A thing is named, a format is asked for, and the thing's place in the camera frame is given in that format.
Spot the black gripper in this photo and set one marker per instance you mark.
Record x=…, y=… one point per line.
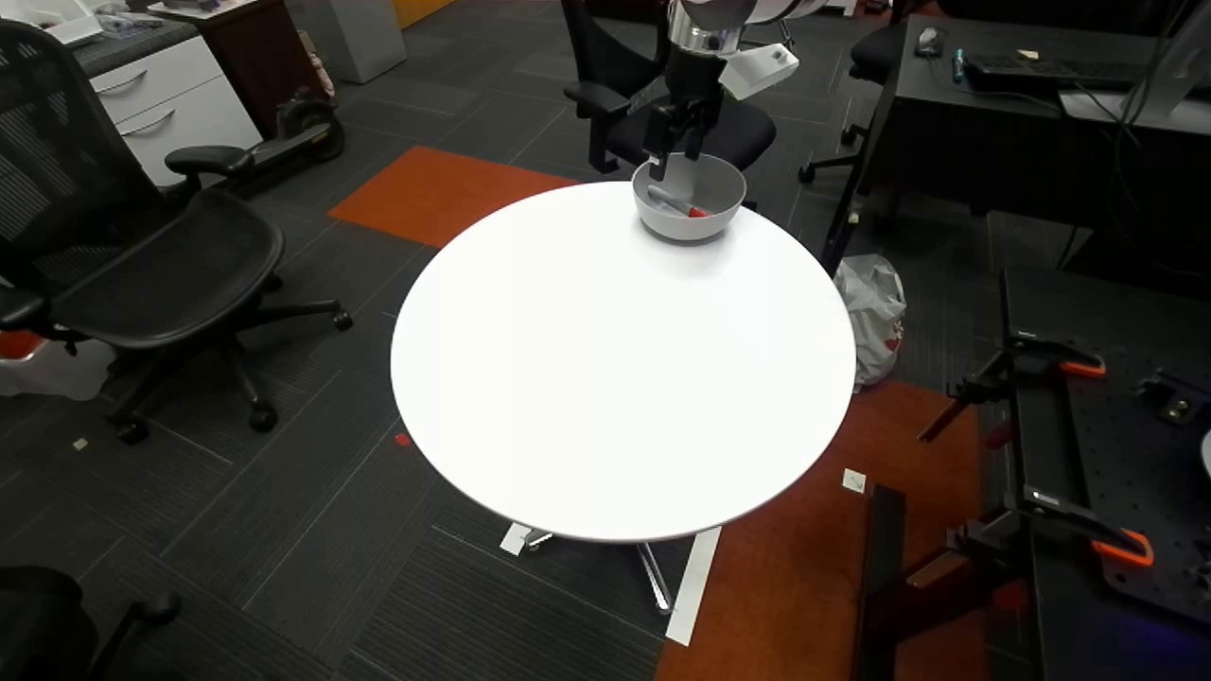
x=688, y=106

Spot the white round bowl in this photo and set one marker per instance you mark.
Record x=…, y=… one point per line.
x=688, y=229

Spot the white plastic bag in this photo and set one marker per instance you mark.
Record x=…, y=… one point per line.
x=872, y=315

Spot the grey computer mouse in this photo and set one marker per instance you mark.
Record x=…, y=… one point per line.
x=929, y=39

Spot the black office desk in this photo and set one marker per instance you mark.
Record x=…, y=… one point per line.
x=1008, y=139

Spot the small white paper scrap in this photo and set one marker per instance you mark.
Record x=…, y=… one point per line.
x=854, y=478

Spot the grey cabinet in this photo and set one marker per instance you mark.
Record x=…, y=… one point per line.
x=352, y=31

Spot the black computer keyboard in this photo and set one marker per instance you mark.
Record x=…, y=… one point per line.
x=1019, y=71

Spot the black kick scooter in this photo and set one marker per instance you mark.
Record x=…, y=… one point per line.
x=305, y=125

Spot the small red floor scrap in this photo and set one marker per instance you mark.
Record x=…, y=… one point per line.
x=404, y=439

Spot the black orange bar clamp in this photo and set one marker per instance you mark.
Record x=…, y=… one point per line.
x=1082, y=531
x=1028, y=362

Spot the white table base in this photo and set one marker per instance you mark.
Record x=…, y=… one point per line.
x=694, y=593

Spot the brown wooden cabinet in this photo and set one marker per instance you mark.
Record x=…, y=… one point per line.
x=259, y=52

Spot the white drawer cabinet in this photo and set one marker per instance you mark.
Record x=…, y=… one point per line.
x=177, y=98

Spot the black mesh office chair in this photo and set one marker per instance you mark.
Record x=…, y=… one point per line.
x=165, y=271

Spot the small black device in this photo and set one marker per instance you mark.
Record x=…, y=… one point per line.
x=1178, y=397

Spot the black workbench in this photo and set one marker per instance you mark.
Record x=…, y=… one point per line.
x=1123, y=503

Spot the white paper stack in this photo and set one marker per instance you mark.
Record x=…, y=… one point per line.
x=52, y=18

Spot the white plastic floor item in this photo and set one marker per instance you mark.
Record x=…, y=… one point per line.
x=52, y=369

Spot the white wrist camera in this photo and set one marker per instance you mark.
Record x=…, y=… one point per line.
x=760, y=71

